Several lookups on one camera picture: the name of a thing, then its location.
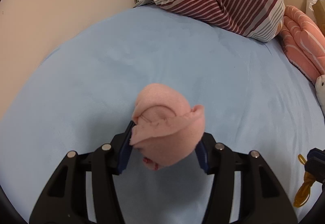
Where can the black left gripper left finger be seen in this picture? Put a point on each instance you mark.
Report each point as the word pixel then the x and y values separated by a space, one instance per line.
pixel 64 200

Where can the yellow wrapper scrap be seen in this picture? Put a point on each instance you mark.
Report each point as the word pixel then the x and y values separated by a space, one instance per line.
pixel 309 178

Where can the white plush seal toy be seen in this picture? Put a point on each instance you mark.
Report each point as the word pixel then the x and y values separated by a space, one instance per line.
pixel 320 91

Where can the brown paper bag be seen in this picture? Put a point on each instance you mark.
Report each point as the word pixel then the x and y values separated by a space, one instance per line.
pixel 315 10

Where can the red wrapper in bin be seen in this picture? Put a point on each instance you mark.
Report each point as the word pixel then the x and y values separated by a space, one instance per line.
pixel 150 164

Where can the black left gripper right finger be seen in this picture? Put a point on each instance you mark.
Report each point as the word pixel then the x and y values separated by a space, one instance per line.
pixel 262 198

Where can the light blue bed sheet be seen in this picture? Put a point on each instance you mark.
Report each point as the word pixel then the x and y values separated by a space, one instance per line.
pixel 175 77

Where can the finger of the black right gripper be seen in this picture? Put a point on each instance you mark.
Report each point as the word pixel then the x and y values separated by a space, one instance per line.
pixel 315 164

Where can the pink striped folded quilt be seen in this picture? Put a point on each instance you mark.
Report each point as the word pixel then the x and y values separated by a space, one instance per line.
pixel 303 43

